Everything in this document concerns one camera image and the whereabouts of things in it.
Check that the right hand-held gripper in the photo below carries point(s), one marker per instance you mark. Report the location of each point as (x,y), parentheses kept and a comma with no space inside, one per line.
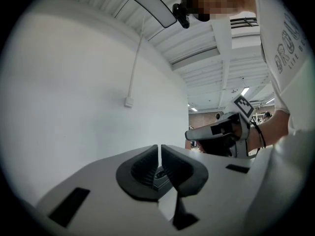
(242,107)

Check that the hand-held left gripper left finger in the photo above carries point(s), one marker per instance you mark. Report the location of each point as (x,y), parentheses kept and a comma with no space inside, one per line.
(98,193)

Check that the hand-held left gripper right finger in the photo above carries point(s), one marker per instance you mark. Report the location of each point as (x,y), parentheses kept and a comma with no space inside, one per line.
(221,185)

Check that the person's right forearm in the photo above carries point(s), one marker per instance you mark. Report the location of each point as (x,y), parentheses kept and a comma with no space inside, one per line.
(270,129)

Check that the ceiling tube light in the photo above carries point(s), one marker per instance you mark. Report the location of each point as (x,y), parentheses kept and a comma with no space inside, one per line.
(245,91)
(270,100)

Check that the black ceiling vent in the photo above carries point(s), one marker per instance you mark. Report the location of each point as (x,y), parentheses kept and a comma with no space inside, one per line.
(243,22)

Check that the curved white ceiling panel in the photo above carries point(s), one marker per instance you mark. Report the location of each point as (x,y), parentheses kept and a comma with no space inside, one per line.
(157,6)

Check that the person's white t-shirt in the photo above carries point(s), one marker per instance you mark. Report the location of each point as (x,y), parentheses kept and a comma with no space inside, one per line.
(290,21)

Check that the white wall conduit box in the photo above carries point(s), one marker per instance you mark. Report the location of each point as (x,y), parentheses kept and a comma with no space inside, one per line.
(128,101)

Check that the black head-worn camera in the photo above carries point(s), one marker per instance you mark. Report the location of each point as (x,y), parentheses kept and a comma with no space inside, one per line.
(182,13)

